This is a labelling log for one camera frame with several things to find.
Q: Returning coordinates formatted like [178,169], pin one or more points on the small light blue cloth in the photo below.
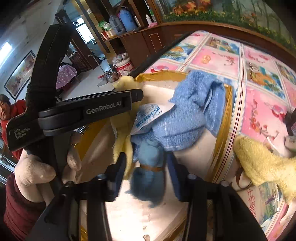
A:
[148,180]

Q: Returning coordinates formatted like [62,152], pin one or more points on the white blue wet wipe packet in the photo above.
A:
[147,115]

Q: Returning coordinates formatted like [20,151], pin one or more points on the colourful printed tablecloth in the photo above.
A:
[263,92]

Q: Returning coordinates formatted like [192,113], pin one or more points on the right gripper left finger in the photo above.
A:
[61,218]

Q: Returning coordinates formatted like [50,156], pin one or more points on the yellow fluffy towel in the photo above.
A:
[258,162]

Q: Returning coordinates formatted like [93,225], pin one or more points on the blue water jug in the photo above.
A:
[127,20]

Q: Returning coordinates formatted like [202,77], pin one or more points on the person in red jacket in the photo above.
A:
[9,111]

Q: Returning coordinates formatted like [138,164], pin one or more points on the framed wall painting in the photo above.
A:
[20,76]

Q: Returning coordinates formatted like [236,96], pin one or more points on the white gloved left hand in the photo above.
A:
[32,177]

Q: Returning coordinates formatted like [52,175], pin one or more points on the large blue towel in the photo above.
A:
[199,103]

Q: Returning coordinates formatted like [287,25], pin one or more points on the flower mural glass panel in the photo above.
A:
[256,16]

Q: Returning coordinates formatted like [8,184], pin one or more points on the black motor with shaft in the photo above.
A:
[290,122]

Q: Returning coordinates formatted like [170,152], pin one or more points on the white paint bucket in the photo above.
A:
[123,64]

